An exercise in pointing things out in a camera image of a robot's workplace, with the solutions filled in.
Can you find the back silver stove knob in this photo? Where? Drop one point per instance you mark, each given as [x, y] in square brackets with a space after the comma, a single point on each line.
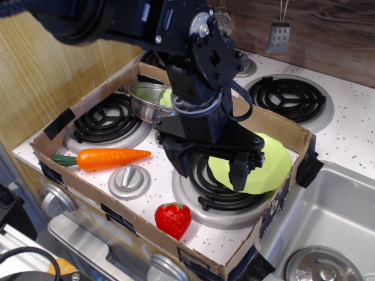
[249, 67]

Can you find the front right black burner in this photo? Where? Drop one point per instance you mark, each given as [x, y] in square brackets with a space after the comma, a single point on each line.
[214, 205]

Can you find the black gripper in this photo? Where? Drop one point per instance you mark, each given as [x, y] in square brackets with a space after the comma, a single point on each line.
[210, 127]

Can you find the stainless steel sink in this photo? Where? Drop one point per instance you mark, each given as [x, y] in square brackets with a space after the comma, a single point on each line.
[336, 211]

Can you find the silver oven door handle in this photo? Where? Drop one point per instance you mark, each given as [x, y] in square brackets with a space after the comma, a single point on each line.
[95, 254]

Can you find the hanging silver spatula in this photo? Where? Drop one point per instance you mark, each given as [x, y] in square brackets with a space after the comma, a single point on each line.
[278, 38]

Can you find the silver oven knob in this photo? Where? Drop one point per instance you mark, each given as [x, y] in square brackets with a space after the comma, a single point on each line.
[57, 202]
[162, 268]

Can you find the back right black burner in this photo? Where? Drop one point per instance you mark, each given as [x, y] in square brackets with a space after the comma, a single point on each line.
[296, 98]

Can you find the red toy strawberry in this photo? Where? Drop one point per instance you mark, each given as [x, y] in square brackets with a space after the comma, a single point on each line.
[173, 219]

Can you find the front silver stove knob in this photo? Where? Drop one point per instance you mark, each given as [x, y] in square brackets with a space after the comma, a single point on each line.
[129, 182]

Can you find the silver sink drain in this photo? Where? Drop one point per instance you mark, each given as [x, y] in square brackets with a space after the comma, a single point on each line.
[320, 263]

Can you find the orange toy carrot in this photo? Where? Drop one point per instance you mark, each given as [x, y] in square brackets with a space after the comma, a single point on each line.
[102, 158]

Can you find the light green plastic plate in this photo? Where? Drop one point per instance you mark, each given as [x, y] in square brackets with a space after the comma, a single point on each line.
[277, 165]

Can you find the left silver oven knob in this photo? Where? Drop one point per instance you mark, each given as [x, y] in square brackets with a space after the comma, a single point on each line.
[57, 202]

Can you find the small silver metal pan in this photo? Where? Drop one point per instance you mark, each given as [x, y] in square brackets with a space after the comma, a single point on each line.
[144, 102]

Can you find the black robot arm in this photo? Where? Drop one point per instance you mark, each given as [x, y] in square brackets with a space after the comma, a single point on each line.
[201, 64]

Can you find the silver stove knob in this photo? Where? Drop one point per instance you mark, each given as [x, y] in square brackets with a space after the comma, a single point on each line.
[249, 67]
[129, 182]

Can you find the hanging silver strainer ladle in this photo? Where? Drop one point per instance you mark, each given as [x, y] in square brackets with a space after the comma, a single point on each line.
[225, 19]

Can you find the yellow object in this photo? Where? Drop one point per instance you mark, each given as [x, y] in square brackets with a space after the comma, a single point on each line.
[64, 266]

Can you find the brown cardboard fence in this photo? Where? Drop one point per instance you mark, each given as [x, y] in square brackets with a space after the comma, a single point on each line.
[204, 256]

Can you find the light green toy broccoli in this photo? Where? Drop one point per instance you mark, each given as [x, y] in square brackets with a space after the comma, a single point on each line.
[165, 100]

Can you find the right silver oven knob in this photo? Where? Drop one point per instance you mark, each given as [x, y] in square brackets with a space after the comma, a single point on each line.
[162, 268]

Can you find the front left black burner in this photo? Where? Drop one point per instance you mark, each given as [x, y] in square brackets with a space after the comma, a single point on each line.
[109, 124]

